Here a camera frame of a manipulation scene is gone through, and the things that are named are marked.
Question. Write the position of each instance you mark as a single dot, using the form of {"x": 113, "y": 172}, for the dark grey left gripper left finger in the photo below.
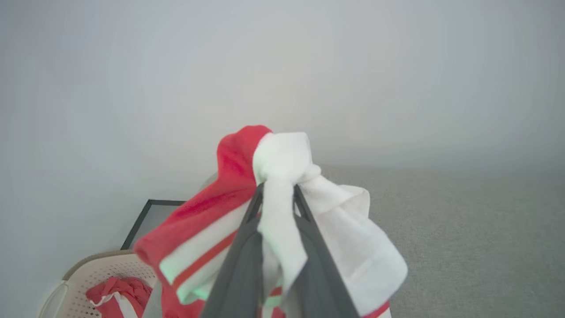
{"x": 238, "y": 274}

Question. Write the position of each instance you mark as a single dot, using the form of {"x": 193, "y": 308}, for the grey fabric sofa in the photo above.
{"x": 463, "y": 243}

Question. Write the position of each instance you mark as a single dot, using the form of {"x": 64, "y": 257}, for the beige perforated laundry basket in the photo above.
{"x": 90, "y": 271}

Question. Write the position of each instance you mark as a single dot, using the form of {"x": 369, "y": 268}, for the black framed grey panel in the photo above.
{"x": 153, "y": 221}

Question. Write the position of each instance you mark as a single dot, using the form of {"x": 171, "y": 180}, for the red white garment in basket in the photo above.
{"x": 128, "y": 288}

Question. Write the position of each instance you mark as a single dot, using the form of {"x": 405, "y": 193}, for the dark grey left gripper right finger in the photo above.
{"x": 322, "y": 282}

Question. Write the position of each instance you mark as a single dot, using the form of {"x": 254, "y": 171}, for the red and white shirt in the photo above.
{"x": 207, "y": 212}

